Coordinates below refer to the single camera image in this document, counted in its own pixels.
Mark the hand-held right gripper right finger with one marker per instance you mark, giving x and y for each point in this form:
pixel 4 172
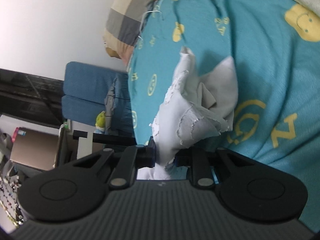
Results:
pixel 181 161

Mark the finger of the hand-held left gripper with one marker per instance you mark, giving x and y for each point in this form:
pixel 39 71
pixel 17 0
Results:
pixel 115 140

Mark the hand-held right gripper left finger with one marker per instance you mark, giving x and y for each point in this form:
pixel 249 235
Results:
pixel 147 155

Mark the white shirt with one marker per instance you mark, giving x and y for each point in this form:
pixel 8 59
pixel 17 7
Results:
pixel 197 105

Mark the green plush toy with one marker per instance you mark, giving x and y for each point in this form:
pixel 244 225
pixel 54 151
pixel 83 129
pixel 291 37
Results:
pixel 100 121

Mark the grey cloth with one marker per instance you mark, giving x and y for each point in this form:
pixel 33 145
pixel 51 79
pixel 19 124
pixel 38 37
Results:
pixel 110 105

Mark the blue cushioned chair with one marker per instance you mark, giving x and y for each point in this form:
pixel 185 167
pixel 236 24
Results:
pixel 87 90

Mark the cardboard box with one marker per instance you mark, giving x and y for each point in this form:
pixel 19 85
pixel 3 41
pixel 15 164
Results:
pixel 37 150

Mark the red packet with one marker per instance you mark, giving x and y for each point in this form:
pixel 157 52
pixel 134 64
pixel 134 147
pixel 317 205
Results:
pixel 18 133

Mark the dark curtain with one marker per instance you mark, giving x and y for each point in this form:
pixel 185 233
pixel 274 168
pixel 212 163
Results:
pixel 27 95

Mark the checked pillow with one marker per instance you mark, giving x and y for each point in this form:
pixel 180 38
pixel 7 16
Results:
pixel 127 17

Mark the teal printed bedsheet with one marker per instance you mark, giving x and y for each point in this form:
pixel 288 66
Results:
pixel 262 67

